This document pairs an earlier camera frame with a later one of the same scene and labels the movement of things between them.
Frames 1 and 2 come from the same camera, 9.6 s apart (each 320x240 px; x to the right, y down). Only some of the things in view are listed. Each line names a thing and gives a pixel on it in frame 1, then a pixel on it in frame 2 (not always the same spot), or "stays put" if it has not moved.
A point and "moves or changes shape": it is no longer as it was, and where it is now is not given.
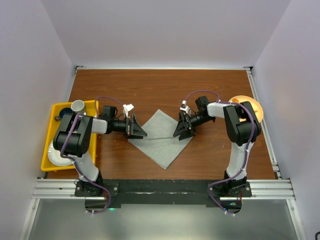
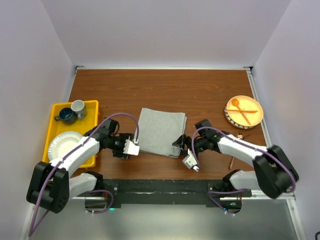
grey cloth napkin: (160, 144) moves or changes shape
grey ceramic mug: (78, 106) stays put
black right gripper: (185, 124) -> (182, 140)
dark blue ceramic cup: (62, 111) stays put
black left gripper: (133, 130) -> (119, 153)
